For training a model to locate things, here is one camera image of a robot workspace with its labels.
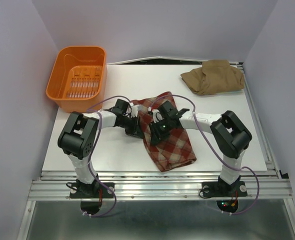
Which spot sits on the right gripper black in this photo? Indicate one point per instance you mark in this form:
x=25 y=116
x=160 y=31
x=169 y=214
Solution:
x=156 y=135

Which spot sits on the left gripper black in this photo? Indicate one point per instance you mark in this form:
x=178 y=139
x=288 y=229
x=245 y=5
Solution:
x=135 y=130

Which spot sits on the white patterned garment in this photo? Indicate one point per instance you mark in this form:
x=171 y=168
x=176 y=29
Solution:
x=174 y=152

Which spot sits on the khaki brown skirt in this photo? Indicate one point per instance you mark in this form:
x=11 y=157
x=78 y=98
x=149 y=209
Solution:
x=214 y=77

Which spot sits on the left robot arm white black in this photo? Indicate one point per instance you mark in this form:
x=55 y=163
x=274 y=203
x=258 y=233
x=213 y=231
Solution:
x=80 y=136

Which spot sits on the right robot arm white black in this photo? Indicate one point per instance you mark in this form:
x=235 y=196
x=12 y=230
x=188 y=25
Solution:
x=225 y=134

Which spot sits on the orange plastic basket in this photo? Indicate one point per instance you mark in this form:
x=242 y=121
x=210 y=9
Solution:
x=78 y=79

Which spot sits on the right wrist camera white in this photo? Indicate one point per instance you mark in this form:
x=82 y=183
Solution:
x=156 y=115

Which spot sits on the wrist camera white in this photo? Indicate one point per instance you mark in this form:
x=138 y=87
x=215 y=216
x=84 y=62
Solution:
x=135 y=110
x=156 y=115

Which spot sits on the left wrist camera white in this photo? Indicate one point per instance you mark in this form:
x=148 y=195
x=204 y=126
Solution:
x=135 y=110

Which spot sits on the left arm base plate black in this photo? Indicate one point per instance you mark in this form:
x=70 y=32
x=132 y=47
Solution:
x=79 y=190

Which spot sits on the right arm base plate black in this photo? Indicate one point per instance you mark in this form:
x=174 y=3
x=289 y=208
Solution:
x=215 y=189

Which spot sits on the aluminium front rail frame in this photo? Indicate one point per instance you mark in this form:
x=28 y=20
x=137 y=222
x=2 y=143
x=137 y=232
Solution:
x=152 y=185

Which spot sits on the aluminium right side rail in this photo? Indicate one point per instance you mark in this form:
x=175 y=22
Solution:
x=258 y=156

